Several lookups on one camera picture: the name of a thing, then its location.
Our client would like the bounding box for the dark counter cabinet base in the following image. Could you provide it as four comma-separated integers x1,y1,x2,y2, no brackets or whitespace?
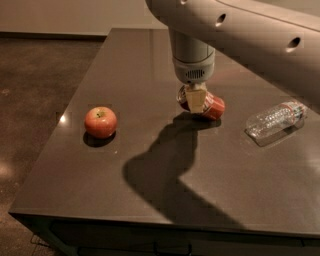
12,213,320,256

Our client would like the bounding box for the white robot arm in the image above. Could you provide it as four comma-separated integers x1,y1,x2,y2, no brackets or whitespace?
145,0,320,111

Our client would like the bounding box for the clear plastic water bottle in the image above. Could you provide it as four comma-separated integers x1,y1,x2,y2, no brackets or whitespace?
245,101,308,139

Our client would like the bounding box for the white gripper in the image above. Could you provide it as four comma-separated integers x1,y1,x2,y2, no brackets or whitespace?
173,58,214,114

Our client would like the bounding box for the red coke can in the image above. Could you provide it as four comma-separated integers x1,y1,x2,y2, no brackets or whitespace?
177,85,225,120

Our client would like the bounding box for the red apple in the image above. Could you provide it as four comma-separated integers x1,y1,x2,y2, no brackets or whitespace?
84,107,117,139

